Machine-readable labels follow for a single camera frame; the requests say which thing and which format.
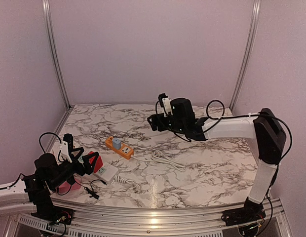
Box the aluminium frame post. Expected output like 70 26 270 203
229 0 262 111
42 0 71 110

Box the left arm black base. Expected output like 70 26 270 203
31 205 74 225

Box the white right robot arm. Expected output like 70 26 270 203
147 94 292 221

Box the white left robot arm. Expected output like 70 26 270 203
0 148 99 225

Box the orange strip white cable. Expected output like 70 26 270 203
132 151 187 172

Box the pink triangular power strip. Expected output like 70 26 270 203
57 182 81 196

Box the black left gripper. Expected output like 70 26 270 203
49 148 99 190

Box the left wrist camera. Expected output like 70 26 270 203
60 133 73 163

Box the light blue plug adapter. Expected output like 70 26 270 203
112 138 121 150

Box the right aluminium frame post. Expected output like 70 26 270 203
229 0 262 111

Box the aluminium front rail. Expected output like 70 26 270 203
4 195 292 237

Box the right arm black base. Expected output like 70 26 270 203
221 198 266 226

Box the orange power strip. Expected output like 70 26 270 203
105 136 134 160

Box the red cube socket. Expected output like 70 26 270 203
82 152 103 175

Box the left aluminium frame post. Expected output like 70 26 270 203
42 0 71 110

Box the white multicolour power strip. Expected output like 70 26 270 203
78 156 119 184

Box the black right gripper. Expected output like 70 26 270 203
148 113 186 134

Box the black power adapter with cable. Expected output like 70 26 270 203
67 177 107 199

